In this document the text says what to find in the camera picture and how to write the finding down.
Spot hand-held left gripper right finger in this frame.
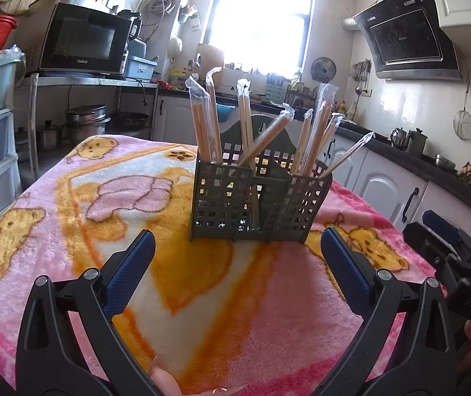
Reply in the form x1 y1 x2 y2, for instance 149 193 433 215
321 227 459 396

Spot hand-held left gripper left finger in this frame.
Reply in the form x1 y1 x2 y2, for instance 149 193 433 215
15 230 156 396

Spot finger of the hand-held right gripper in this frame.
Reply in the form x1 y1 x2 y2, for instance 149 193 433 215
422 210 465 256
404 222 451 273

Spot grey perforated utensil holder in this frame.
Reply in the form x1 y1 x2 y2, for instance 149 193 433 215
190 115 333 243

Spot set of chopsticks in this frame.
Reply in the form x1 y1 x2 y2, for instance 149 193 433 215
185 67 374 232

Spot person's left hand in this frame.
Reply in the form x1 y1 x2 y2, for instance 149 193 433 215
151 365 248 396

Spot black kitchen countertop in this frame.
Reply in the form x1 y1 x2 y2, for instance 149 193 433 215
157 86 471 211

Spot white kitchen base cabinets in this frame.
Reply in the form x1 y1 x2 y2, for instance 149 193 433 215
153 95 471 256

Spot dark metal kettle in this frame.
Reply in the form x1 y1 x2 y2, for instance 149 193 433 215
406 129 428 156

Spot pink bear printed blanket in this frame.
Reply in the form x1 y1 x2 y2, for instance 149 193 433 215
0 134 446 396

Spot steel teapot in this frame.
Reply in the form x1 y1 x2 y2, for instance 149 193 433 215
391 127 408 149

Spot group of condiment bottles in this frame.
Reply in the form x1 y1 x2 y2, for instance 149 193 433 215
338 100 360 122

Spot black wok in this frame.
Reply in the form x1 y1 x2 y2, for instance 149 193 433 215
111 111 149 129

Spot stacked steel pots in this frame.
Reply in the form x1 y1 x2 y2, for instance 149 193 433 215
65 104 111 147

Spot small steel lidded pot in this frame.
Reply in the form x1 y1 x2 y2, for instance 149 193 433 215
36 120 60 151

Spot hanging utensil cluster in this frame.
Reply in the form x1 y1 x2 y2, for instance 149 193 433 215
351 60 372 95

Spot blue hanging bag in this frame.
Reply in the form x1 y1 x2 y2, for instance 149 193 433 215
216 103 236 122

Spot black range hood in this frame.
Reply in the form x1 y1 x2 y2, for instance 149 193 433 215
352 0 461 81

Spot metal shelf rack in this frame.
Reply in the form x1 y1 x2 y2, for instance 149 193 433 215
17 72 159 190

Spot small black fan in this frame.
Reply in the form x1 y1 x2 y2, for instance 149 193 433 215
311 57 337 84

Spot pale blue knife holder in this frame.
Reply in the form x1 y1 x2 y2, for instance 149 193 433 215
267 73 287 95

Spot blue plastic bin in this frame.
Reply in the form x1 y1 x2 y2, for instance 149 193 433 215
126 55 158 82

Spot pale cutting board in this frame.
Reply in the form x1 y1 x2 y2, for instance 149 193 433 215
197 43 225 71

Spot black microwave oven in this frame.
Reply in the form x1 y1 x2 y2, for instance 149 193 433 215
25 2 133 77

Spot black blender jug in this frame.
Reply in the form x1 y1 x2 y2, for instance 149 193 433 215
118 9 143 40

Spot kitchen window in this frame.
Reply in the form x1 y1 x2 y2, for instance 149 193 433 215
202 0 316 77

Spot round woven bamboo mat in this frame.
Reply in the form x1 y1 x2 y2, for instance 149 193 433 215
0 0 38 15

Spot wire mesh strainer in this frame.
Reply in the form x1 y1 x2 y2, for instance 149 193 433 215
453 72 471 140

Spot silver flexible duct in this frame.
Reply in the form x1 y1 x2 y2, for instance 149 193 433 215
342 16 364 34

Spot small wall-mounted holder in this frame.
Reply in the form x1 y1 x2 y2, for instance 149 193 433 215
179 5 201 29

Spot coiled grey hose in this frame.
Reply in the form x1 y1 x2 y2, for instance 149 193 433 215
150 0 176 15

